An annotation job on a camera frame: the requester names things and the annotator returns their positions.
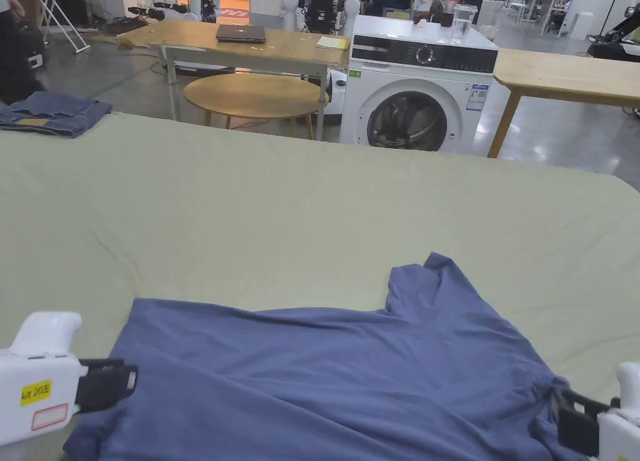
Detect long wooden table with laptop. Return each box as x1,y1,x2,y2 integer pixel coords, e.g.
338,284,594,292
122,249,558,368
116,19,351,123

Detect folded blue jeans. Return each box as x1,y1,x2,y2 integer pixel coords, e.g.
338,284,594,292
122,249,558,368
0,90,113,139

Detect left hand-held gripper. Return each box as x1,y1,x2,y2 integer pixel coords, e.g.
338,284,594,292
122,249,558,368
0,310,139,461

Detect dark blue shirt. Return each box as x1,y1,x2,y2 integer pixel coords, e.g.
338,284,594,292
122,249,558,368
62,251,601,461

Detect black and white humanoid robot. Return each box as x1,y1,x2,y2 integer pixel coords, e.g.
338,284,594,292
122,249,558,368
282,0,361,34

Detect white box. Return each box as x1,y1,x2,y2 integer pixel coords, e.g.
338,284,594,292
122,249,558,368
569,11,596,39

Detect round wooden table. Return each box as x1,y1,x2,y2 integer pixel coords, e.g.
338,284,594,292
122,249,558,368
183,73,331,141

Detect wooden table with plain top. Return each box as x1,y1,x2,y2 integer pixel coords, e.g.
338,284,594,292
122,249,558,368
487,48,640,160

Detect bed with pale green sheet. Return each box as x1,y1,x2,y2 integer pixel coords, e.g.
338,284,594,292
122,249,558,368
0,111,640,461

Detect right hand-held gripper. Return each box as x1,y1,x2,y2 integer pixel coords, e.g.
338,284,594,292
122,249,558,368
549,362,640,461

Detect white washing machine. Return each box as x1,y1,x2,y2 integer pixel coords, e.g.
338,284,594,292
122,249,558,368
339,0,501,155

